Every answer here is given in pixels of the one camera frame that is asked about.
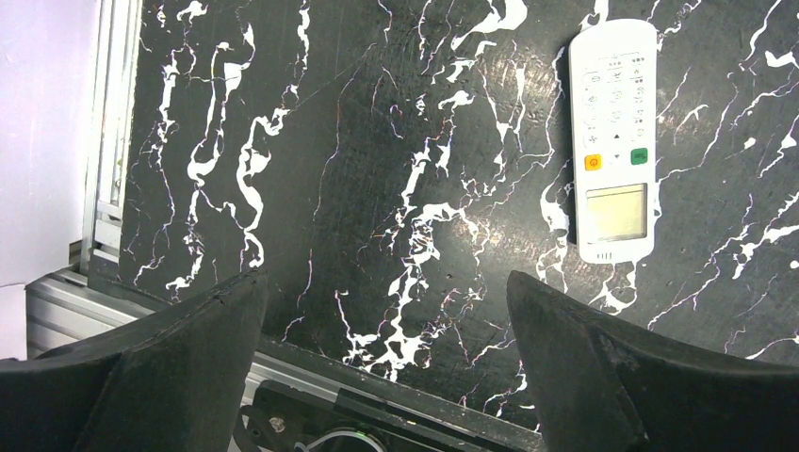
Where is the white remote control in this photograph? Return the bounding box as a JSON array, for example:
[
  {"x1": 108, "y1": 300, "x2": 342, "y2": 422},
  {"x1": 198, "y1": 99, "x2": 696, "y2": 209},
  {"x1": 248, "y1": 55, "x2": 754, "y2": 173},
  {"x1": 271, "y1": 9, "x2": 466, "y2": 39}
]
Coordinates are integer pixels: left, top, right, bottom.
[{"x1": 568, "y1": 19, "x2": 658, "y2": 264}]

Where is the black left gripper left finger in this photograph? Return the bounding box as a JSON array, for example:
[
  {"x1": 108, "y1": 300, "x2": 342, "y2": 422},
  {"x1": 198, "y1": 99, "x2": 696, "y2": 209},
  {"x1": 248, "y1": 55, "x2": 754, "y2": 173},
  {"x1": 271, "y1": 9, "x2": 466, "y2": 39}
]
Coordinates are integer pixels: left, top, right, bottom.
[{"x1": 1, "y1": 269, "x2": 268, "y2": 451}]

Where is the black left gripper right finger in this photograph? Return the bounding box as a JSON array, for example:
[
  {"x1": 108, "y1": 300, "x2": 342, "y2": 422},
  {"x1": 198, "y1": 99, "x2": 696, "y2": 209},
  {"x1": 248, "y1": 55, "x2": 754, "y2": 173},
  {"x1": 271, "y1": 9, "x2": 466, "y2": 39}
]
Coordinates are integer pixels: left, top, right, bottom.
[{"x1": 506, "y1": 271, "x2": 798, "y2": 451}]

